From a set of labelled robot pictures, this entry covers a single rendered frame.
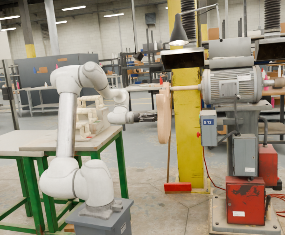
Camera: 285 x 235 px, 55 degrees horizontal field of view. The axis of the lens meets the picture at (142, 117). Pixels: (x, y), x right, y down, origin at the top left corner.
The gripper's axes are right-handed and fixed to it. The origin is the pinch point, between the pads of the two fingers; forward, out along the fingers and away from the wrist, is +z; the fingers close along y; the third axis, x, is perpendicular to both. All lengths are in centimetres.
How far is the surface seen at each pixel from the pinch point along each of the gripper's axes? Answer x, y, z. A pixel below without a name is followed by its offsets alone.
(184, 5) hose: 75, -18, 20
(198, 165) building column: -86, -83, 20
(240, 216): -65, 24, 54
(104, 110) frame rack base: 1, -17, -51
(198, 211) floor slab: -110, -37, 22
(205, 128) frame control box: 2.0, 29.6, 32.7
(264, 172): -39, 10, 71
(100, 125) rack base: -7, -4, -51
